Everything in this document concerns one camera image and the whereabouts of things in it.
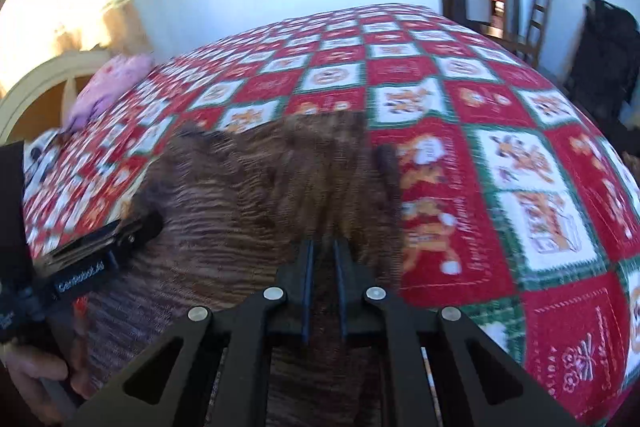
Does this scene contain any white patterned pillow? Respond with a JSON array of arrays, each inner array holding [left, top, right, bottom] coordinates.
[[23, 129, 64, 202]]

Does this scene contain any brown knitted sweater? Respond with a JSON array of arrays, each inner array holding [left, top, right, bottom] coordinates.
[[87, 112, 402, 426]]

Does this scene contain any person's left hand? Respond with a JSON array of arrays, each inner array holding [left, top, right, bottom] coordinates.
[[1, 298, 96, 426]]

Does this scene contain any pink pillow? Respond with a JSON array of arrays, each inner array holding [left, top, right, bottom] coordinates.
[[62, 54, 154, 132]]

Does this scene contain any beige curtain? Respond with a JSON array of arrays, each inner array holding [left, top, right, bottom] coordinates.
[[1, 0, 151, 93]]

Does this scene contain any cream wooden headboard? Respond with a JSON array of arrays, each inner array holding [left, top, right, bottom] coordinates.
[[1, 48, 111, 143]]

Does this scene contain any red patchwork bedspread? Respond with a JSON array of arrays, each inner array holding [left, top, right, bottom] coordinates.
[[25, 3, 639, 426]]

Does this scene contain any wooden chair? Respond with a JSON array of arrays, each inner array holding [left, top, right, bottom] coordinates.
[[495, 0, 551, 69]]

